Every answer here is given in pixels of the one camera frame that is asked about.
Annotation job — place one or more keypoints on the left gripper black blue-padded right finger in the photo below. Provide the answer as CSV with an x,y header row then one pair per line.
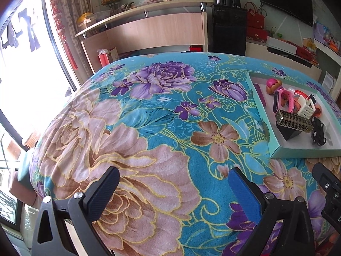
x,y
295,236

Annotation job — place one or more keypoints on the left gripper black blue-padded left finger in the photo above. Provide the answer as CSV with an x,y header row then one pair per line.
x,y
51,236

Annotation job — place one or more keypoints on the black toy car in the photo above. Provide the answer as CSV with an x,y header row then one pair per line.
x,y
317,133

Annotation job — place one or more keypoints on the gold black patterned box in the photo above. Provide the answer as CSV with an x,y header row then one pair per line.
x,y
292,120

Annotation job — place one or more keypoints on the cream hair claw clip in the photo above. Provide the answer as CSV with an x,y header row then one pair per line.
x,y
307,107

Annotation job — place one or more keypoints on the pink smart wristband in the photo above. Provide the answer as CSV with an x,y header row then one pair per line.
x,y
283,98

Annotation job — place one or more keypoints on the red white glue bottle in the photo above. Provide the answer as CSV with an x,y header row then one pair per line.
x,y
300,93

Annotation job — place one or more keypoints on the pink dog toy figure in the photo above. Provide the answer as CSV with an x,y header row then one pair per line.
x,y
272,85

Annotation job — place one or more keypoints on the magenta lighter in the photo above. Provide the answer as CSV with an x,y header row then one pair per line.
x,y
260,94

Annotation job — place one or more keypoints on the black small box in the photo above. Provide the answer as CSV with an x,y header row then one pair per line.
x,y
288,133

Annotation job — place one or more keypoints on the floral blue tablecloth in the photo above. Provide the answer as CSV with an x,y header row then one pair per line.
x,y
174,125

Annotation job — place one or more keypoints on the red paper bag floor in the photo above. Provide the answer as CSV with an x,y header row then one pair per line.
x,y
107,56

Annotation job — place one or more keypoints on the white side desk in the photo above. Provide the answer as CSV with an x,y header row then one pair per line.
x,y
329,61

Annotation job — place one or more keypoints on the white flat box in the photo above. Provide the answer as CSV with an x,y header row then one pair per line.
x,y
281,45

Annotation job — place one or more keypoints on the cream TV stand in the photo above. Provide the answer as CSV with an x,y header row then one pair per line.
x,y
264,52

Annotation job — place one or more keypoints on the yellow lidded container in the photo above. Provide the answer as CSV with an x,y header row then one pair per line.
x,y
85,21

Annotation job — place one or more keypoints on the red hanging knot ornament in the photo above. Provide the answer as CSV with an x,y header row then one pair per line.
x,y
57,17

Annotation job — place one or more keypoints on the wooden curved shelf desk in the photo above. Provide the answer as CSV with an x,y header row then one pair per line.
x,y
171,23

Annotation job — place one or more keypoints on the red gift bag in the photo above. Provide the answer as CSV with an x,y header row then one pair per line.
x,y
255,24

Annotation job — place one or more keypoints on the yellow flower bouquet vase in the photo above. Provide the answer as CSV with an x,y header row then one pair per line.
x,y
113,5

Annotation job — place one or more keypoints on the black water dispenser cabinet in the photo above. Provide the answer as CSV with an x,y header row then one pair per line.
x,y
229,27

